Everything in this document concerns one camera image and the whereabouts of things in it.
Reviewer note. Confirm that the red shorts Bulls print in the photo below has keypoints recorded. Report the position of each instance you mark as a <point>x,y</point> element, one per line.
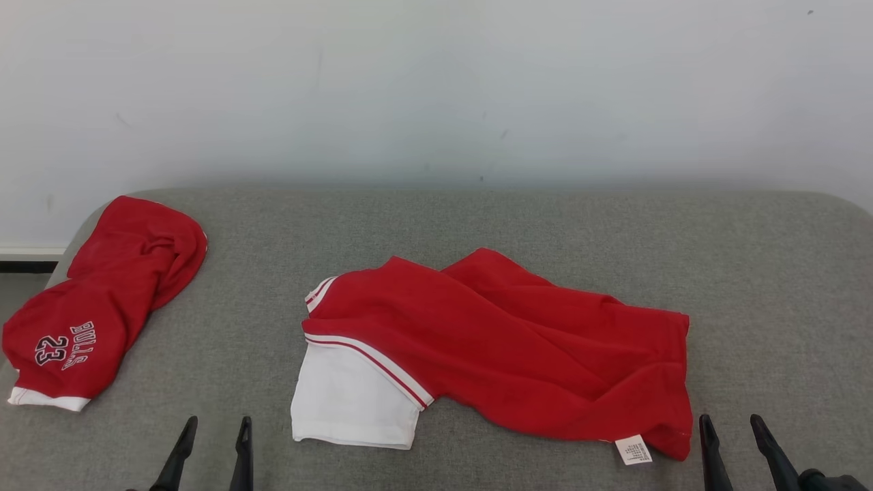
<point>95,307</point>

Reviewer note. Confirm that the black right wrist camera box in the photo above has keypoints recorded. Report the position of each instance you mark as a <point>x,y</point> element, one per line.
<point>829,483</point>

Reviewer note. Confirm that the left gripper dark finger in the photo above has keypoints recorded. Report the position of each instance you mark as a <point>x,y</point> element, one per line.
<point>244,464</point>
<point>179,464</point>

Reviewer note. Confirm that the white and black baseboard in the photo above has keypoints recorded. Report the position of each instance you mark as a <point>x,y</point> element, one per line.
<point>27,256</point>

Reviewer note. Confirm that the red jersey number 23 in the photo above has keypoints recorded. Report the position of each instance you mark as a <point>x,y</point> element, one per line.
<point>511,341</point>

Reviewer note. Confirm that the grey fabric sofa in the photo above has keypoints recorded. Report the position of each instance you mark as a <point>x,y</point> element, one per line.
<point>477,218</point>

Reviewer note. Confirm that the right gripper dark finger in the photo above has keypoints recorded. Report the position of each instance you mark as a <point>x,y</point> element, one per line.
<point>779,467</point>
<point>713,464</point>

